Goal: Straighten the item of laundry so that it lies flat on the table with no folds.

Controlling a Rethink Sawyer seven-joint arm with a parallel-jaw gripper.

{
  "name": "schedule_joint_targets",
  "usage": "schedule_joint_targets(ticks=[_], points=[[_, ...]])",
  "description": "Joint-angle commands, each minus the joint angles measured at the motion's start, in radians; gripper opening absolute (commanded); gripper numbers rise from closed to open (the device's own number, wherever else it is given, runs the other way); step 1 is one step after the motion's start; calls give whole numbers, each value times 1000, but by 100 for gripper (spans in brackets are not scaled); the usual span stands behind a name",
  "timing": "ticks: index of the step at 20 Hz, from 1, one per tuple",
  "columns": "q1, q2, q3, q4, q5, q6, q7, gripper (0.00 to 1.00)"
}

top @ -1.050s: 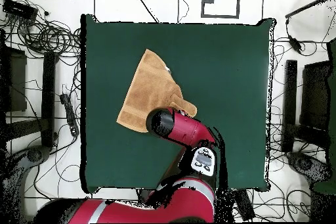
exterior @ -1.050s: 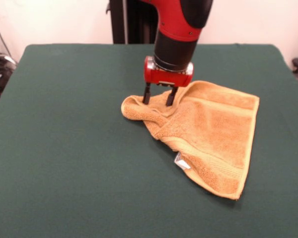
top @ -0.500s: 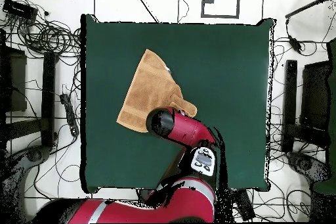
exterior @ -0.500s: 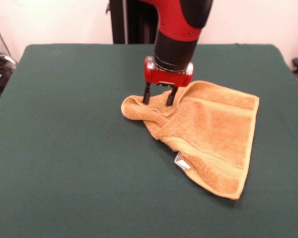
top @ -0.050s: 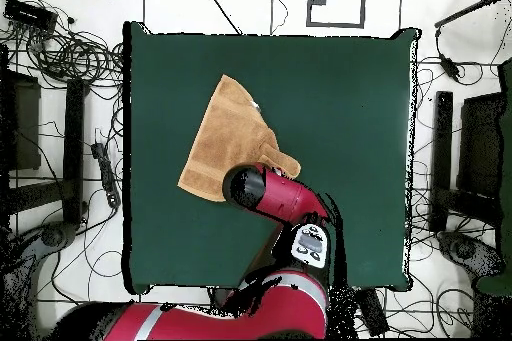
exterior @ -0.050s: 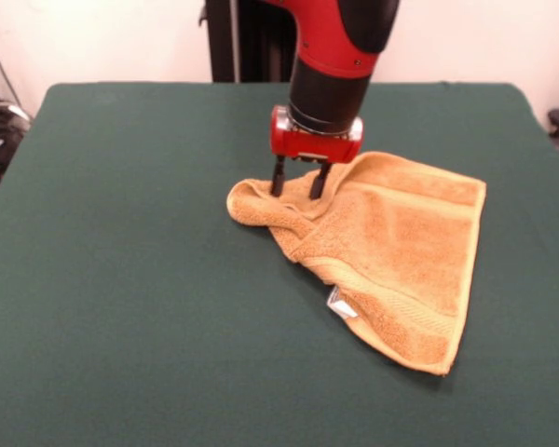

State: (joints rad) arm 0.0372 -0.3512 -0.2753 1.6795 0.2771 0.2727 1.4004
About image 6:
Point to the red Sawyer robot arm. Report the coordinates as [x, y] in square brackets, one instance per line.
[335, 46]

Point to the tan terry towel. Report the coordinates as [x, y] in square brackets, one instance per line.
[400, 242]

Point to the dark green table cloth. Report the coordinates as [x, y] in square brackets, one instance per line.
[144, 302]

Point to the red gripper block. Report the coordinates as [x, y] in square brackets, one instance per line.
[312, 146]

